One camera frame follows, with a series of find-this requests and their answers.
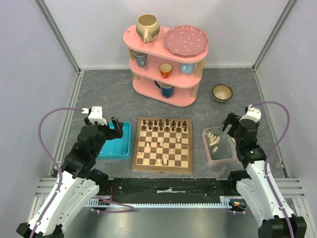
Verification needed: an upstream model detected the orange cup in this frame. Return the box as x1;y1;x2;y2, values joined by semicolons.
159;62;173;79

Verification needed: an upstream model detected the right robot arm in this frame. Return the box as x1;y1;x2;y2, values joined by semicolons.
221;109;307;238

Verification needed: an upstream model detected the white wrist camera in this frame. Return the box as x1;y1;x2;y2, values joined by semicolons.
82;106;108;125
241;105;262;123

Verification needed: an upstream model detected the blue plastic bin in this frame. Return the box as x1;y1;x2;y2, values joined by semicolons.
97;121;131;160

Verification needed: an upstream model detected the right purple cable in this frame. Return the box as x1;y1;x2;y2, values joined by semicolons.
249;101;298;238

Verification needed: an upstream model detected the light blue mug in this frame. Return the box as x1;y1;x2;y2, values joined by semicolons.
180;63;196;74

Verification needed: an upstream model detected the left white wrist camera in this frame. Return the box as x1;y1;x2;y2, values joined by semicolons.
82;106;108;125

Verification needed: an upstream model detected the grey-blue mug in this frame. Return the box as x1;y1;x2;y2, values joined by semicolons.
133;51;148;67

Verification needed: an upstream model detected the purple cable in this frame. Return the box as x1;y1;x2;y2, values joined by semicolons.
249;101;298;238
29;107;90;238

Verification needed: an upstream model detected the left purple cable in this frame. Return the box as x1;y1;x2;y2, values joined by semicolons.
29;107;90;238

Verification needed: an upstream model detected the pink polka dot plate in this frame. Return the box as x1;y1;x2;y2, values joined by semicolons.
163;25;209;58

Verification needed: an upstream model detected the brown ceramic bowl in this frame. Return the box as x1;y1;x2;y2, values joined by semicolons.
212;84;233;102

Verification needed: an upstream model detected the wooden chess board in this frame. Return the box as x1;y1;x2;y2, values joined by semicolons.
132;117;193;174

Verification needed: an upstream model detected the beige ceramic mug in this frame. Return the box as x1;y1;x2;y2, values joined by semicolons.
136;14;160;44

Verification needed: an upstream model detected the pink clear plastic tray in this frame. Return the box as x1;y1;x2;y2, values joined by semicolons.
202;126;238;164

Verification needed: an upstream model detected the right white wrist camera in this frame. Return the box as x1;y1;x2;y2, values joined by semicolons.
241;105;262;123

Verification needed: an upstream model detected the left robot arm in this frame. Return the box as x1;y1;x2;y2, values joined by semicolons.
16;117;123;238

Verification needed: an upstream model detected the pink three-tier shelf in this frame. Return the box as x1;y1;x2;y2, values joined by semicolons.
123;25;208;107

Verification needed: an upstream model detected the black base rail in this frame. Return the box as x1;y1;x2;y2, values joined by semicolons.
97;178;241;204

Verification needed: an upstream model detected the dark blue mug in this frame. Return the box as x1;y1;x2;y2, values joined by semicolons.
155;81;175;99

